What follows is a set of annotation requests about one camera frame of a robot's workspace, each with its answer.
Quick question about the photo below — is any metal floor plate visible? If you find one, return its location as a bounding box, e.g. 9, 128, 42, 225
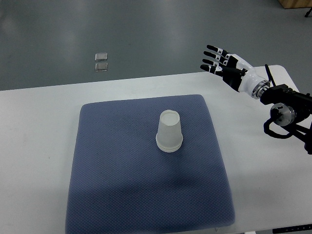
95, 62, 108, 72
95, 52, 107, 61

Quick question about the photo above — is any upper metal floor plate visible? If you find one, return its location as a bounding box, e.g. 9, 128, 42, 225
95, 52, 107, 61

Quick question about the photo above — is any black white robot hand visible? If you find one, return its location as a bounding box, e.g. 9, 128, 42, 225
200, 45, 267, 98

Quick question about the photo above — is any wooden furniture corner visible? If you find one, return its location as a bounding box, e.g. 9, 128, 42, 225
278, 0, 312, 9

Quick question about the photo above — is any white paper cup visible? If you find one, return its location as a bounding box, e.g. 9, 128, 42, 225
156, 110, 183, 148
156, 142, 182, 153

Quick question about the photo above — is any lower metal floor plate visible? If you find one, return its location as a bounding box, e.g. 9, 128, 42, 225
95, 62, 108, 72

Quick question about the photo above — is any black tripod leg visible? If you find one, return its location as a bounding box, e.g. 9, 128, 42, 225
304, 8, 312, 18

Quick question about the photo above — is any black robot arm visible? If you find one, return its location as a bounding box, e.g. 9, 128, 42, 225
254, 64, 312, 155

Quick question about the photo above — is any black table control panel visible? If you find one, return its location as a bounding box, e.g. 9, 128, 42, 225
272, 224, 312, 234

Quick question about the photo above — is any blue fabric mat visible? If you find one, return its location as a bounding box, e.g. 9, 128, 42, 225
65, 95, 235, 234

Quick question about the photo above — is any white paper cup on mat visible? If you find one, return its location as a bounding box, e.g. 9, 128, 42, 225
156, 142, 182, 153

